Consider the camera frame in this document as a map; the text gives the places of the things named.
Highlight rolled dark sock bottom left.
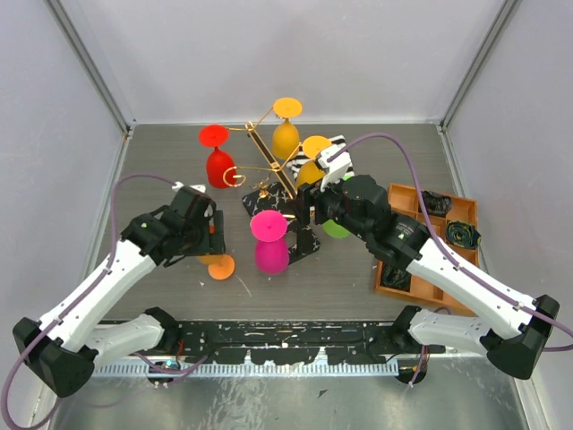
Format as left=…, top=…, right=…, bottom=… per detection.
left=381, top=264, right=411, bottom=291

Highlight orange wooden compartment tray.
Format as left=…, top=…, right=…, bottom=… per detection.
left=373, top=184, right=482, bottom=314

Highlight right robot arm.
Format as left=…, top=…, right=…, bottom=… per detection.
left=295, top=175, right=560, bottom=380

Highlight green plastic wine glass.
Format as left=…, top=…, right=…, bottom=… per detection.
left=322, top=219, right=350, bottom=239

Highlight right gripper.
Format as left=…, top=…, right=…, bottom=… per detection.
left=287, top=167, right=372, bottom=241

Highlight black white striped cloth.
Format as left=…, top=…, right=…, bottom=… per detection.
left=289, top=135, right=355, bottom=180

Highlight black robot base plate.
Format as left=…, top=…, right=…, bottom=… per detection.
left=127, top=320, right=447, bottom=366

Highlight orange plastic wine glass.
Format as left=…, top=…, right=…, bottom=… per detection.
left=197, top=254, right=235, bottom=280

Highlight rolled dark sock top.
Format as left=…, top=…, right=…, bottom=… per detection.
left=422, top=191, right=453, bottom=218

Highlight rolled dark sock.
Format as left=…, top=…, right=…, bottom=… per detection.
left=422, top=191, right=453, bottom=218
left=446, top=220, right=482, bottom=250
left=381, top=264, right=411, bottom=291

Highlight pink plastic wine glass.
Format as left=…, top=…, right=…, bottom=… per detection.
left=250, top=210, right=290, bottom=275

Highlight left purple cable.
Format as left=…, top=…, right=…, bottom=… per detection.
left=0, top=174, right=210, bottom=430

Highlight yellow wine glass cluster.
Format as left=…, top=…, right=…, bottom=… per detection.
left=272, top=97, right=303, bottom=160

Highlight rolled dark sock right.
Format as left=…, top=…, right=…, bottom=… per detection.
left=446, top=220, right=482, bottom=250

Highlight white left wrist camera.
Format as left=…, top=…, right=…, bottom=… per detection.
left=171, top=181, right=206, bottom=194

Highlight gold wine glass rack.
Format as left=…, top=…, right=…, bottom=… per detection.
left=242, top=121, right=321, bottom=264

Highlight aluminium frame rail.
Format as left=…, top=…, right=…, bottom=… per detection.
left=39, top=320, right=534, bottom=391

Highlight red plastic wine glass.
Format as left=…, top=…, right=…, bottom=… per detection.
left=198, top=125, right=236, bottom=189

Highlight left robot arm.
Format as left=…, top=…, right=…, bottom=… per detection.
left=13, top=184, right=226, bottom=398

